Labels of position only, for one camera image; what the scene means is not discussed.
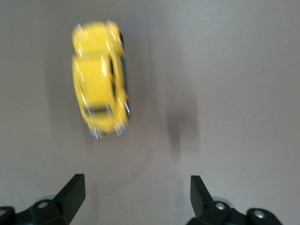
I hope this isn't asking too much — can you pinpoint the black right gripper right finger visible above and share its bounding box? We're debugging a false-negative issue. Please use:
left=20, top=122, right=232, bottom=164
left=187, top=175, right=282, bottom=225

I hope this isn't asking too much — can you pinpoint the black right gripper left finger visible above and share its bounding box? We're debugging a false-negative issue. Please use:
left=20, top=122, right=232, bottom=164
left=0, top=173, right=85, bottom=225

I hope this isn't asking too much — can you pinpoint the yellow beetle toy car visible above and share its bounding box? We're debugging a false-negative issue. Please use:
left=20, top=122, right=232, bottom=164
left=71, top=19, right=132, bottom=140

